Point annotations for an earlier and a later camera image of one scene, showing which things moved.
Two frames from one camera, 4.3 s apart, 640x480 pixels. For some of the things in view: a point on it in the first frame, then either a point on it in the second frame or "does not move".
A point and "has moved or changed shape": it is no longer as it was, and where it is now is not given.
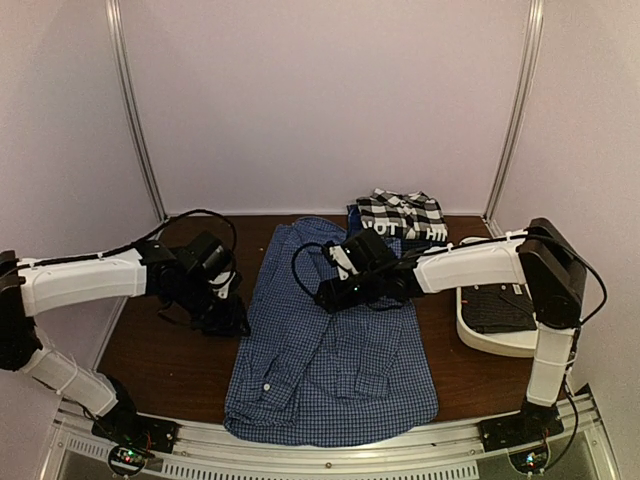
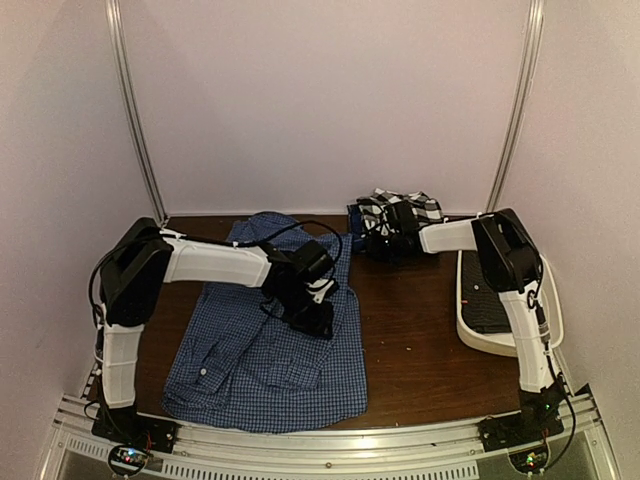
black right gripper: (336, 298) -> (376, 251)
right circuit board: (530, 461) does not move
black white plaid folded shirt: (414, 215) does not move
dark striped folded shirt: (496, 308) does not move
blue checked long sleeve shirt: (308, 376) has moved or changed shape
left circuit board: (126, 461) does not move
